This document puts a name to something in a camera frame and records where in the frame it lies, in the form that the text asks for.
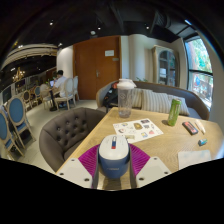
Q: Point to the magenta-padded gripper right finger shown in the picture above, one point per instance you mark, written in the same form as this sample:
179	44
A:
151	170

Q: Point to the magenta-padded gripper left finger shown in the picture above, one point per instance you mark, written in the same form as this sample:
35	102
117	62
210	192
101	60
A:
75	171

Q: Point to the white and blue computer mouse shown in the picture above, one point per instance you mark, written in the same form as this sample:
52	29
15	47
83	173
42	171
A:
114	158

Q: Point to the grey tufted armchair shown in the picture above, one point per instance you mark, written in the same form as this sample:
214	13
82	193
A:
63	133

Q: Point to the white sticker sheet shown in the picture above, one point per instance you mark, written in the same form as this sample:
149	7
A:
138	128

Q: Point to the black and red flat box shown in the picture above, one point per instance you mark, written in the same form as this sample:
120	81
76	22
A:
190	127

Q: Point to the small teal pack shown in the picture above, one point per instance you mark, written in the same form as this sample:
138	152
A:
202	142

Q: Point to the green drink can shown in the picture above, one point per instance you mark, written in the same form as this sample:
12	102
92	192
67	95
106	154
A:
174	112

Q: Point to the striped cushion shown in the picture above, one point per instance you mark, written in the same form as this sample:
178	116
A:
137	98
184	107
156	101

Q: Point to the clear plastic shaker bottle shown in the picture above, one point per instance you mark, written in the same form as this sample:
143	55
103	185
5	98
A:
125	100

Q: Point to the grey curved sofa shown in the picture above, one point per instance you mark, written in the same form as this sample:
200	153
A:
195	100

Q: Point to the group of blue chairs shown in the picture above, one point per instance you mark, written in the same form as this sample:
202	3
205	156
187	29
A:
16	113

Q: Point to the black backpack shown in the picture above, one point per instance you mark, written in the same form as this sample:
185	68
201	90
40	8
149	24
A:
110	96

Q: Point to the person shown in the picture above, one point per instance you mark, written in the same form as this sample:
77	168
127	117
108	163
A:
60	85

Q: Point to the open laptop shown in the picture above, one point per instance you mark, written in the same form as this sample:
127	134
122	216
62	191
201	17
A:
51	83

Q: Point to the brown wooden door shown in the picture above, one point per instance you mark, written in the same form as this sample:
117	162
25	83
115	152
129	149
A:
90	73

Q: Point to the glass door cabinet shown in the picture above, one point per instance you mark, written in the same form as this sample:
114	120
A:
166	66

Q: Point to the black framed window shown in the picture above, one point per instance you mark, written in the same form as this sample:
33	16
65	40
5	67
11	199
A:
200	70

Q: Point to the gold chandelier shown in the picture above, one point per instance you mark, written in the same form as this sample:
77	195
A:
19	75

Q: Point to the white door sign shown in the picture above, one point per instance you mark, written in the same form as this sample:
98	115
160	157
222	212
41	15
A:
109	53

